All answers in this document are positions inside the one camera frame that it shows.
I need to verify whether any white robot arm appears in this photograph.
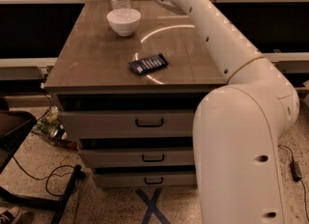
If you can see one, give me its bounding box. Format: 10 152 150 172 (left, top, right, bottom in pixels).
153 0 299 224

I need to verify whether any sneaker shoe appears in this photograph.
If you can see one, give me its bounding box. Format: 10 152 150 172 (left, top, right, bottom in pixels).
0 207 33 224

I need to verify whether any grey drawer cabinet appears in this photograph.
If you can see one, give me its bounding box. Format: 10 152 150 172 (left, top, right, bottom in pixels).
46 1 225 175

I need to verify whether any pile of bottles and cans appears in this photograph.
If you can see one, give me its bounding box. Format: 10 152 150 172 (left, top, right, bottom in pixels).
32 106 78 151

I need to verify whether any grey drawer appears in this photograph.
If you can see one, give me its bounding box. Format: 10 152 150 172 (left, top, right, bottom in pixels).
93 171 196 188
79 147 194 168
60 110 193 140

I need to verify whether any top grey drawer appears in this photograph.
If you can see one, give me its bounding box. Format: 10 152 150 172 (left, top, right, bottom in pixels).
60 110 193 140

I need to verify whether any black power adapter with cable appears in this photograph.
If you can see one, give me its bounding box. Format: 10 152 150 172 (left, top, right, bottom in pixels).
279 145 309 222

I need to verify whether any white ceramic bowl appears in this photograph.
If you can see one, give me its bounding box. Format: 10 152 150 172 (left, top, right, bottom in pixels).
107 9 141 37

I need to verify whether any black looped cable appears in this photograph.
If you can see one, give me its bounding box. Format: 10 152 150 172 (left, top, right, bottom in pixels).
12 155 77 198

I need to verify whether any middle grey drawer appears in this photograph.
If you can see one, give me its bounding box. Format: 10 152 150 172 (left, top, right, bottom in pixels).
79 147 194 168

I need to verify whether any bottom grey drawer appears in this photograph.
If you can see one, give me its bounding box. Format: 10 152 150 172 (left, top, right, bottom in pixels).
93 171 196 188

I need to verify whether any black chair frame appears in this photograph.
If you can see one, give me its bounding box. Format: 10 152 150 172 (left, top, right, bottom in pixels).
0 110 83 224

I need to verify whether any dark blue snack packet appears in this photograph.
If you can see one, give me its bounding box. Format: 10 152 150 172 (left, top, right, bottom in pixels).
128 54 169 75

